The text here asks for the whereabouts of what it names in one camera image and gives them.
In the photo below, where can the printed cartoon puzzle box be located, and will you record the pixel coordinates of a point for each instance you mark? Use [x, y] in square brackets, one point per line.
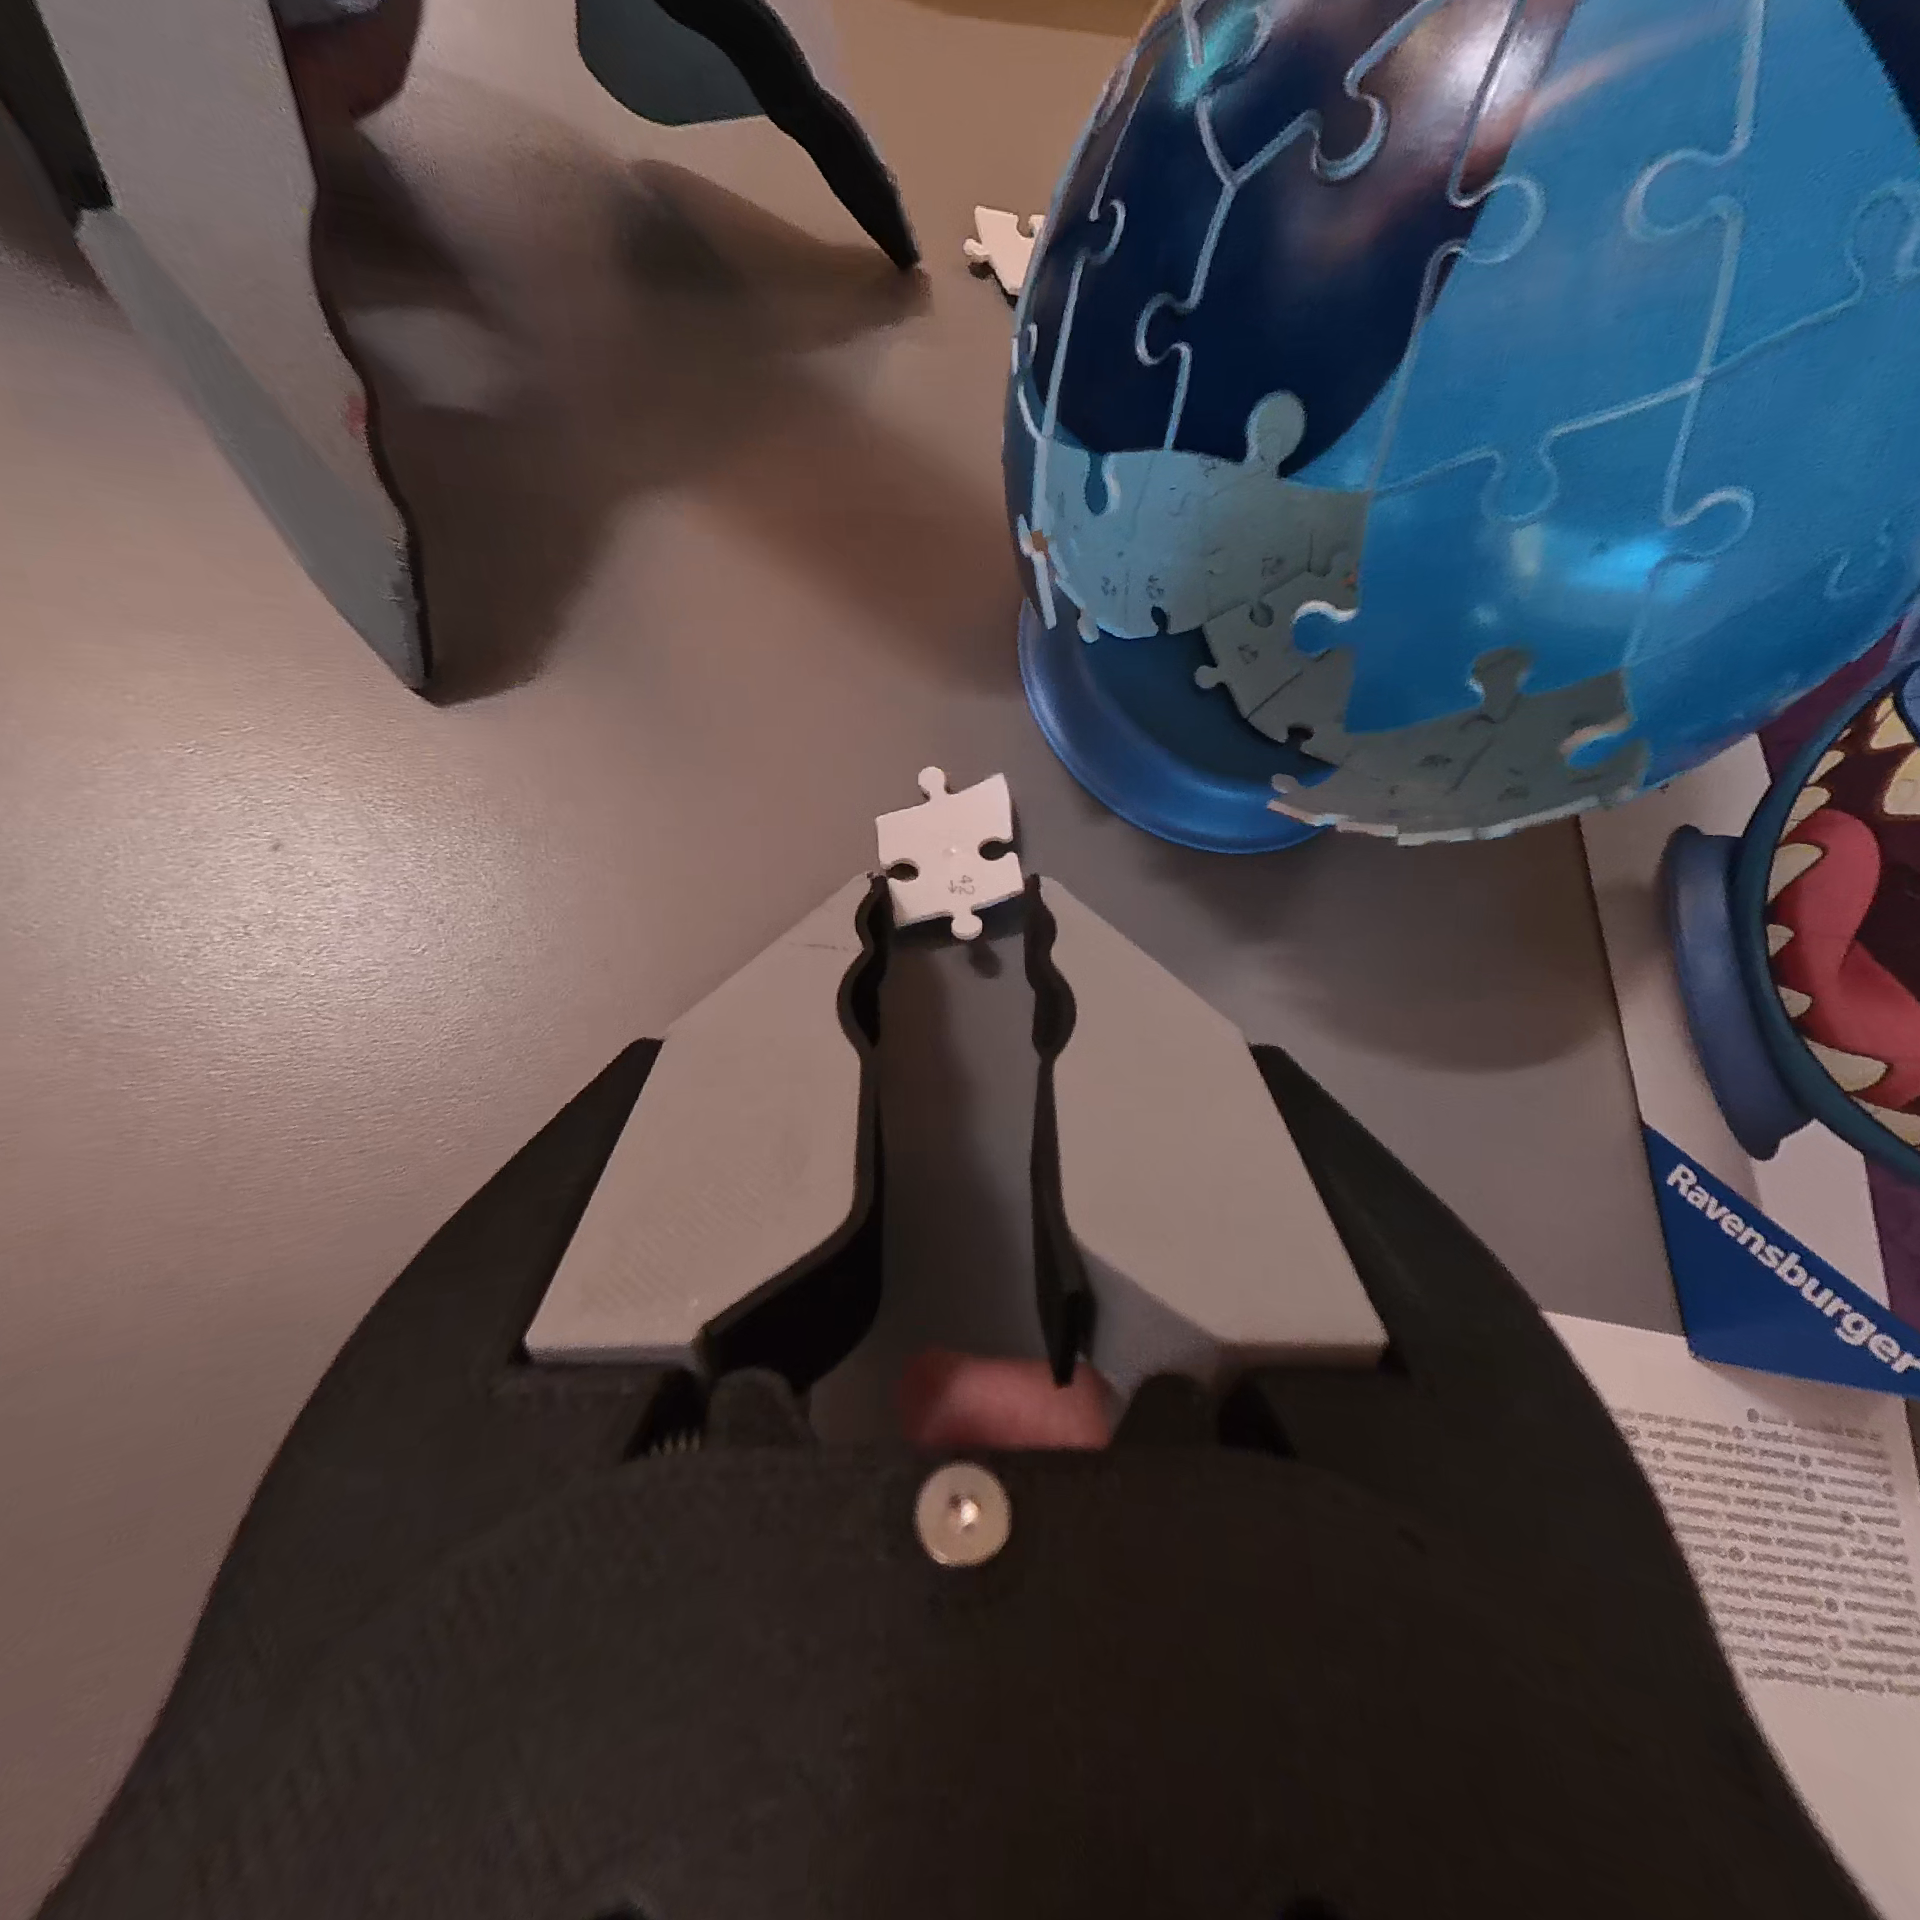
[1832, 929]

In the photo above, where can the blue round ball stand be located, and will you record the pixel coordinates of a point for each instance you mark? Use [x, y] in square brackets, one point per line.
[1111, 763]

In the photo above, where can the white instruction sheet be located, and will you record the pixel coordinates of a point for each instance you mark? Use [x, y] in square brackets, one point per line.
[1775, 1502]

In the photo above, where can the single white puzzle piece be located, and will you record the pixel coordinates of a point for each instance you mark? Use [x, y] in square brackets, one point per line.
[951, 845]

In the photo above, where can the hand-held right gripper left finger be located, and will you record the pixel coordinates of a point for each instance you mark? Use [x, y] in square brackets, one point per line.
[723, 1186]

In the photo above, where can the person's right hand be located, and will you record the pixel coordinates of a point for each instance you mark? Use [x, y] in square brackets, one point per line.
[993, 1403]

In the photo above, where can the white joined puzzle pieces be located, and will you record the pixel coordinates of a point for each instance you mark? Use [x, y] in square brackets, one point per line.
[993, 239]

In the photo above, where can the blue puzzle ball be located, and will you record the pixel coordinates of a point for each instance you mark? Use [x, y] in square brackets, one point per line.
[1577, 450]

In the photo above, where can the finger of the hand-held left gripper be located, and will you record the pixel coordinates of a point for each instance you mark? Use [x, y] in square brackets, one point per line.
[210, 222]
[678, 61]

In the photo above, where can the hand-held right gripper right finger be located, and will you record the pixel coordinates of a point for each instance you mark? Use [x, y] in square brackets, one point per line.
[1197, 1198]

